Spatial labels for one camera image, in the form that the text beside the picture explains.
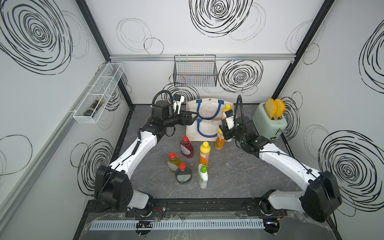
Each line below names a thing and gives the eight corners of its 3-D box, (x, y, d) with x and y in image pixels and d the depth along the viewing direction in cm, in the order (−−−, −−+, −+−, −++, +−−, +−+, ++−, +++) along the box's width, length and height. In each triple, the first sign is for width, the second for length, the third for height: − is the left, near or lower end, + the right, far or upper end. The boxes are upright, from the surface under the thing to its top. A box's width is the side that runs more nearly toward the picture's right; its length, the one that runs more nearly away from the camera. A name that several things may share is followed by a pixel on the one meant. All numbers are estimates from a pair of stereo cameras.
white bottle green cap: (200, 189, 81) (201, 178, 67) (197, 178, 85) (197, 164, 71) (207, 187, 82) (210, 175, 67) (203, 176, 86) (205, 162, 71)
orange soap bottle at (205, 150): (201, 168, 88) (203, 151, 71) (198, 162, 90) (199, 144, 73) (208, 165, 90) (211, 147, 72) (204, 159, 92) (207, 140, 75)
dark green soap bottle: (177, 181, 83) (174, 171, 71) (183, 173, 86) (182, 161, 74) (184, 188, 81) (183, 178, 69) (191, 179, 84) (191, 168, 72)
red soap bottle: (181, 154, 94) (179, 139, 80) (186, 150, 96) (184, 134, 82) (188, 161, 91) (187, 146, 77) (193, 156, 93) (193, 141, 79)
